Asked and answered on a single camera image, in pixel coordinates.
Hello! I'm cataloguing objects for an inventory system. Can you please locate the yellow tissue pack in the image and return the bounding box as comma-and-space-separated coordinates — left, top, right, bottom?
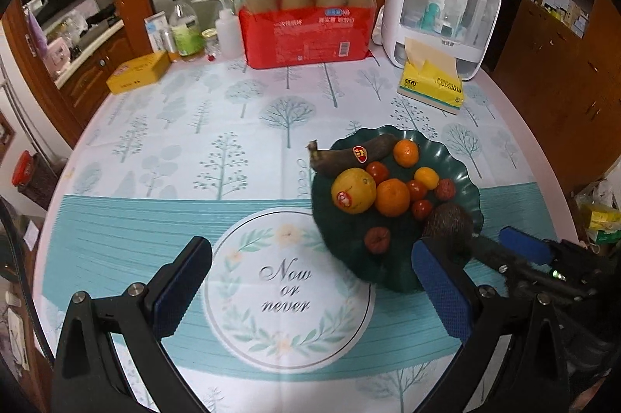
397, 37, 465, 115

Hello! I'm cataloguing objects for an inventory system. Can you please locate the yellow green plastic bag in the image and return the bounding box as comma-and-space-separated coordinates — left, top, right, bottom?
575, 180, 621, 246

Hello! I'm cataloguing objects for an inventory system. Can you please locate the white and teal bottle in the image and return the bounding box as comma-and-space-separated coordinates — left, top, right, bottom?
421, 0, 448, 33

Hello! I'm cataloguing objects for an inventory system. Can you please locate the wrinkled red date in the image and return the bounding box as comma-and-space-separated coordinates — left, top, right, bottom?
364, 226, 392, 255

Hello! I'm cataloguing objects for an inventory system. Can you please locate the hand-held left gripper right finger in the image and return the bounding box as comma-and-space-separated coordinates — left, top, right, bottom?
411, 237, 571, 413

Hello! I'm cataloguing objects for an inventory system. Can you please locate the white cosmetic bottle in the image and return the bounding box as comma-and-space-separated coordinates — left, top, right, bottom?
446, 0, 469, 34

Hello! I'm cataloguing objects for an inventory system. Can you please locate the basket with red lid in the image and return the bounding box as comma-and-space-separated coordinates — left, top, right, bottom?
12, 151, 69, 210

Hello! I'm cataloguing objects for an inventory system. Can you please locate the tree print tablecloth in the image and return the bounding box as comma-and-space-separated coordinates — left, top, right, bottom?
34, 49, 578, 413

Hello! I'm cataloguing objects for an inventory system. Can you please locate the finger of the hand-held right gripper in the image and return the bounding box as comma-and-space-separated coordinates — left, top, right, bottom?
499, 225, 603, 267
468, 236, 589, 303

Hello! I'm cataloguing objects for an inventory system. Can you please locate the dark brown avocado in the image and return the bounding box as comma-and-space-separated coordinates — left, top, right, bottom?
421, 204, 475, 264

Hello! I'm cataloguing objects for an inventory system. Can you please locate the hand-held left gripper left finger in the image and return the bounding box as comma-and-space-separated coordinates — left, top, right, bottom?
51, 236, 214, 413

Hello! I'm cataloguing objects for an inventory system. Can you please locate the small red apple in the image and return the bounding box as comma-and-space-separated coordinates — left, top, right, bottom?
434, 179, 458, 201

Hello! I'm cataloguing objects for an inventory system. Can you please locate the clear bottle with green label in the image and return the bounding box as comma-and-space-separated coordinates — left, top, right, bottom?
169, 0, 205, 57

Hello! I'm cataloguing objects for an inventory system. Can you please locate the red plastic jar package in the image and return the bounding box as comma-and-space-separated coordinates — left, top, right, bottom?
222, 0, 391, 69

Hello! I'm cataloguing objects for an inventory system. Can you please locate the dark overripe banana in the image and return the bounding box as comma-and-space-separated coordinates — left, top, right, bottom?
305, 134, 399, 177

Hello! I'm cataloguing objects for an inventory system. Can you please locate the yellow cardboard box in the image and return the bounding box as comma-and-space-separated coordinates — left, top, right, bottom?
106, 50, 170, 95

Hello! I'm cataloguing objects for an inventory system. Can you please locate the medium orange mandarin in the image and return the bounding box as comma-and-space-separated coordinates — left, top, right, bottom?
392, 139, 420, 167

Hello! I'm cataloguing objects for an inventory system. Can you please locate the dark green scalloped plate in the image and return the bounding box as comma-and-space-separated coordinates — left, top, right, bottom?
310, 128, 485, 295

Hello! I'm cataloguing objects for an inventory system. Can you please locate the white squeeze bottle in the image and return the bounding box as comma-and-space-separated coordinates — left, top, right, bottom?
213, 0, 243, 59

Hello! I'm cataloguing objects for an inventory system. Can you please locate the yellow citrus with sticker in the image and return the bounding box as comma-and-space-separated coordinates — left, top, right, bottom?
331, 168, 378, 215

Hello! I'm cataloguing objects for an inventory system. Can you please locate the large orange mandarin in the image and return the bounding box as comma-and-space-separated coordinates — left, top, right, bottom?
375, 179, 412, 217

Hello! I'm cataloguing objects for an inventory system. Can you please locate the small glass jar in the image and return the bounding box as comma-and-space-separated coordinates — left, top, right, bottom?
201, 29, 220, 57

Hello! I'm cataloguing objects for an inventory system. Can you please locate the small orange mandarin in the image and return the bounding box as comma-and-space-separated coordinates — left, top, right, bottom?
414, 167, 440, 191

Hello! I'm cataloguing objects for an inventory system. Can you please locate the pink small appliance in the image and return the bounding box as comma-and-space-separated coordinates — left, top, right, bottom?
46, 37, 69, 76

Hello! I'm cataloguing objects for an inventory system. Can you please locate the white small carton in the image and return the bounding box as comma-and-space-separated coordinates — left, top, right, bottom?
144, 15, 170, 52

